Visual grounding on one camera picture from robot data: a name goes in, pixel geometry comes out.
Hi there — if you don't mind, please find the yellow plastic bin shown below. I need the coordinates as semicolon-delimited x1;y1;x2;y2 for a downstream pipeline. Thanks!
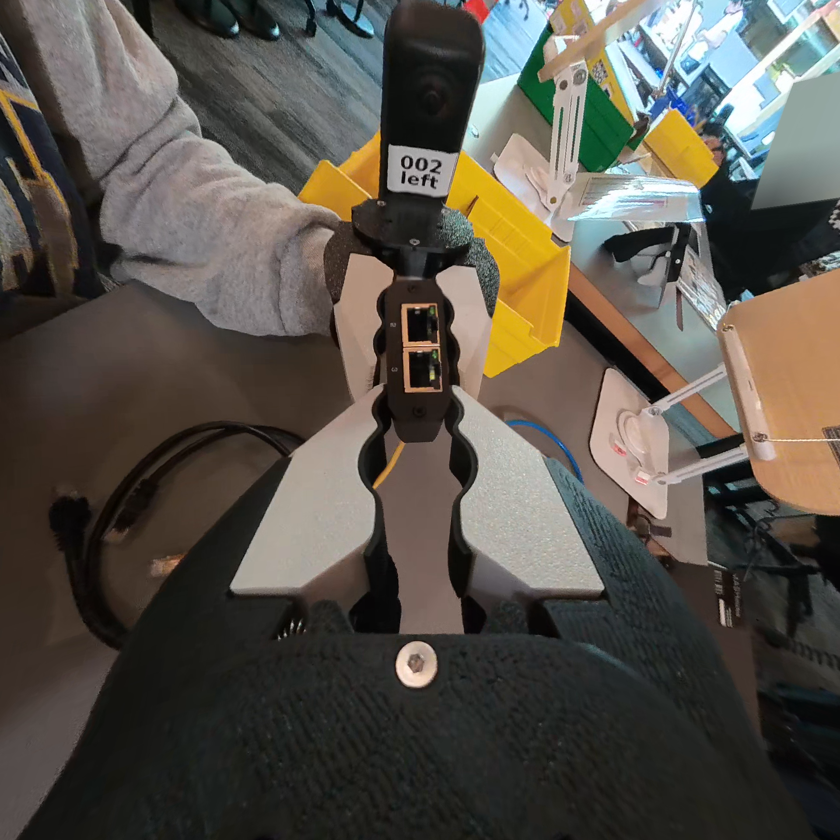
297;131;572;378
643;108;720;188

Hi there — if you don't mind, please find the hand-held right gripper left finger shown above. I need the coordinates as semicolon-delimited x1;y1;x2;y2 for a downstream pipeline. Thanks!
228;386;403;632

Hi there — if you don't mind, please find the yellow ethernet cable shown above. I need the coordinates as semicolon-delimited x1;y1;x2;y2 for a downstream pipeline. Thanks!
373;441;405;490

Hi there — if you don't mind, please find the clear plastic sheet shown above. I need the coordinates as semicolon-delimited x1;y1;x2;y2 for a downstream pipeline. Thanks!
567;172;702;223

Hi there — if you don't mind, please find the person's left forearm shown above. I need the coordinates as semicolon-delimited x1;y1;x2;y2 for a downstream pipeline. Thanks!
98;112;342;339

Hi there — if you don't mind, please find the green plastic bin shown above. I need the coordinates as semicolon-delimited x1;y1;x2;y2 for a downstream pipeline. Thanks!
517;26;647;175

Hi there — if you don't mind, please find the black ethernet port block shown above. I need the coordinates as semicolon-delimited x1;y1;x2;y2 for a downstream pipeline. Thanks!
379;277;457;444

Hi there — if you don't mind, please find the black desk stand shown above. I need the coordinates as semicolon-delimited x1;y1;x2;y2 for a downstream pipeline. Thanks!
604;223;726;329

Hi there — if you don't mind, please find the black label card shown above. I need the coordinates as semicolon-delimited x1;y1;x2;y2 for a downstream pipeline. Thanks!
707;563;750;630

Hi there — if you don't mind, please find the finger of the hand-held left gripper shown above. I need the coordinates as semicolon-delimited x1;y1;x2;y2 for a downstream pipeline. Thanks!
435;266;494;403
331;252;399;404

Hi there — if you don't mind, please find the blue ethernet cable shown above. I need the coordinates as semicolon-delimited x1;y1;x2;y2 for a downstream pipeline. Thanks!
504;419;585;487

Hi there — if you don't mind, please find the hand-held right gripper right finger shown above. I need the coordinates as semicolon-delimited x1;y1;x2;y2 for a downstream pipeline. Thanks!
447;387;606;632

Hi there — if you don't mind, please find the person's patterned sweater torso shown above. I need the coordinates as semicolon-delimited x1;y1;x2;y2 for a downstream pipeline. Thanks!
0;26;109;303

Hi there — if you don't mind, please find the white stand with wooden board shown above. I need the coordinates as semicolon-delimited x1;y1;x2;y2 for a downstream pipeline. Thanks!
492;0;664;227
589;283;840;521

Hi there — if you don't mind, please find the black ethernet cable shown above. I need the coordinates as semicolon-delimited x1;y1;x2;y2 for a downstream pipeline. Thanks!
49;420;306;651

